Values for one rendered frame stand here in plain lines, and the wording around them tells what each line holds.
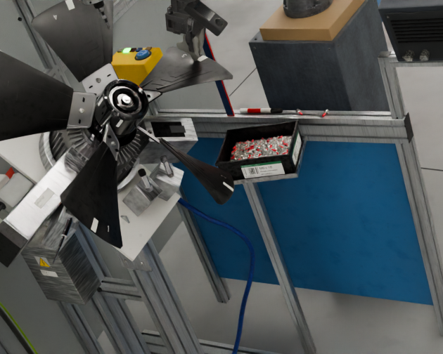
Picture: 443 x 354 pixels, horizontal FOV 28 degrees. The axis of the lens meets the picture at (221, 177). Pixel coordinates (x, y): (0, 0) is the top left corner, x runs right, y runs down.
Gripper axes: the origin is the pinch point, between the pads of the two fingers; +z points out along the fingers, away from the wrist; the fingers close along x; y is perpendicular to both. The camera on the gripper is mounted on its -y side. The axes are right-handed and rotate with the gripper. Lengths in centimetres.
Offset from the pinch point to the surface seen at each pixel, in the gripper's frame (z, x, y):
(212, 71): 1.1, 3.0, -5.7
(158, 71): 1.2, 9.0, 7.4
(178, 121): 13.2, 12.7, 0.3
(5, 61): -20, 45, 26
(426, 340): 98, -10, -73
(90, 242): 53, 32, 23
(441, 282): 72, -14, -74
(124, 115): -5.6, 36.1, 1.1
